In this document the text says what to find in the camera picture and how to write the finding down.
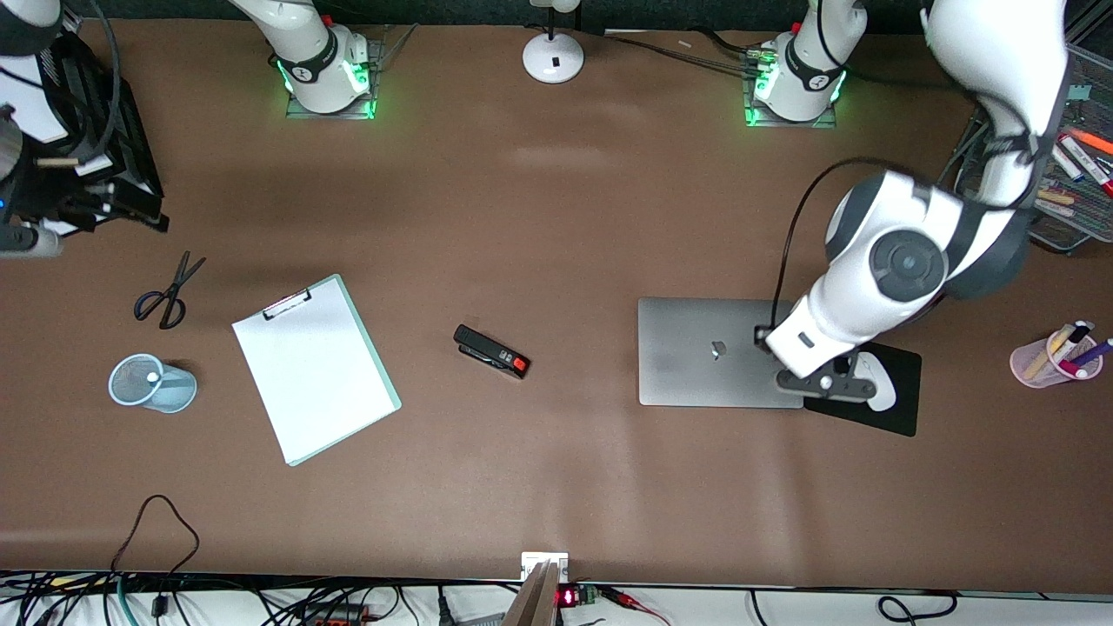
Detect silver laptop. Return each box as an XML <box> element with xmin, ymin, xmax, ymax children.
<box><xmin>637</xmin><ymin>297</ymin><xmax>805</xmax><ymax>409</ymax></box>

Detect purple marker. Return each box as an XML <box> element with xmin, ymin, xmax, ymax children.
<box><xmin>1070</xmin><ymin>337</ymin><xmax>1113</xmax><ymax>370</ymax></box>

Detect white marker with blue cap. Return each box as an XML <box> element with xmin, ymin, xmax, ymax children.
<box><xmin>1048</xmin><ymin>143</ymin><xmax>1084</xmax><ymax>183</ymax></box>

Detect red marker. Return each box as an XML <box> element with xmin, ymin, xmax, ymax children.
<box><xmin>1056</xmin><ymin>135</ymin><xmax>1113</xmax><ymax>197</ymax></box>

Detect black document tray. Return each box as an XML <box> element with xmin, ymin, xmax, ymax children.
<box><xmin>35</xmin><ymin>33</ymin><xmax>171</xmax><ymax>236</ymax></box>

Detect white computer mouse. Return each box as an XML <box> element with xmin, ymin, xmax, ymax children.
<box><xmin>856</xmin><ymin>356</ymin><xmax>897</xmax><ymax>412</ymax></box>

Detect black mouse pad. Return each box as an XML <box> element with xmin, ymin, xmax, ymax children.
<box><xmin>804</xmin><ymin>342</ymin><xmax>923</xmax><ymax>438</ymax></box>

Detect black scissors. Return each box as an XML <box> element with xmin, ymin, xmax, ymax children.
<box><xmin>133</xmin><ymin>250</ymin><xmax>208</xmax><ymax>330</ymax></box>

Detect blue mesh pen cup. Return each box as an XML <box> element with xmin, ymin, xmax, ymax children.
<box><xmin>108</xmin><ymin>353</ymin><xmax>198</xmax><ymax>414</ymax></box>

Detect pink mesh pen cup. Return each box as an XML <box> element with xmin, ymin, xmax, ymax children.
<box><xmin>1010</xmin><ymin>329</ymin><xmax>1103</xmax><ymax>389</ymax></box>

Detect yellow highlighter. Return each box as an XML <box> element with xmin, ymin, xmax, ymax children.
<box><xmin>1024</xmin><ymin>326</ymin><xmax>1075</xmax><ymax>380</ymax></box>

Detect yellow pen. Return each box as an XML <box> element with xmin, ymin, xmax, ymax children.
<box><xmin>1035</xmin><ymin>185</ymin><xmax>1079</xmax><ymax>218</ymax></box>

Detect white paper sheet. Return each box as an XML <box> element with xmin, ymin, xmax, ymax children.
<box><xmin>233</xmin><ymin>280</ymin><xmax>397</xmax><ymax>463</ymax></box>

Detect black mesh desk tray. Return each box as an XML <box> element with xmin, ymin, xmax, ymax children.
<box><xmin>955</xmin><ymin>39</ymin><xmax>1113</xmax><ymax>255</ymax></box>

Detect black stapler with red end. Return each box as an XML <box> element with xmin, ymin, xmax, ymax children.
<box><xmin>453</xmin><ymin>324</ymin><xmax>530</xmax><ymax>380</ymax></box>

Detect white outlet box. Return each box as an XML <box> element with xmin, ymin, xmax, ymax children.
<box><xmin>521</xmin><ymin>552</ymin><xmax>570</xmax><ymax>583</ymax></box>

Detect teal clipboard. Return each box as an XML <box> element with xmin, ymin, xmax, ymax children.
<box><xmin>231</xmin><ymin>274</ymin><xmax>403</xmax><ymax>468</ymax></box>

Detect white round lamp base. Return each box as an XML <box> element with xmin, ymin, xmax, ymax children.
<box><xmin>522</xmin><ymin>0</ymin><xmax>585</xmax><ymax>85</ymax></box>

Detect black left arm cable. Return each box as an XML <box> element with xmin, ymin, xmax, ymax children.
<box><xmin>770</xmin><ymin>156</ymin><xmax>914</xmax><ymax>333</ymax></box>

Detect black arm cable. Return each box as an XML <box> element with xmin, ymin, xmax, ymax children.
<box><xmin>52</xmin><ymin>0</ymin><xmax>121</xmax><ymax>166</ymax></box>
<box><xmin>770</xmin><ymin>156</ymin><xmax>914</xmax><ymax>333</ymax></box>

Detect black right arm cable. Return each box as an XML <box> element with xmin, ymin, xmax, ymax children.
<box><xmin>52</xmin><ymin>0</ymin><xmax>121</xmax><ymax>166</ymax></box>

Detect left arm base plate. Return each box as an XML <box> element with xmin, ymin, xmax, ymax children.
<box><xmin>743</xmin><ymin>48</ymin><xmax>841</xmax><ymax>130</ymax></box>

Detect coiled black cable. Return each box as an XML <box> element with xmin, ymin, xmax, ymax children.
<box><xmin>876</xmin><ymin>591</ymin><xmax>959</xmax><ymax>624</ymax></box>

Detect black table cable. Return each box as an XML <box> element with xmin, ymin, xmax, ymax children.
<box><xmin>600</xmin><ymin>30</ymin><xmax>757</xmax><ymax>75</ymax></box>

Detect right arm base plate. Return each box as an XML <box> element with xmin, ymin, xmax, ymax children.
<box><xmin>285</xmin><ymin>35</ymin><xmax>383</xmax><ymax>121</ymax></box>

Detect looped brown cable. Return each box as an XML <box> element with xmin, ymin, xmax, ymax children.
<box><xmin>111</xmin><ymin>494</ymin><xmax>201</xmax><ymax>623</ymax></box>

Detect wooden post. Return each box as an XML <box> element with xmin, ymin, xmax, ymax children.
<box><xmin>503</xmin><ymin>561</ymin><xmax>562</xmax><ymax>626</ymax></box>

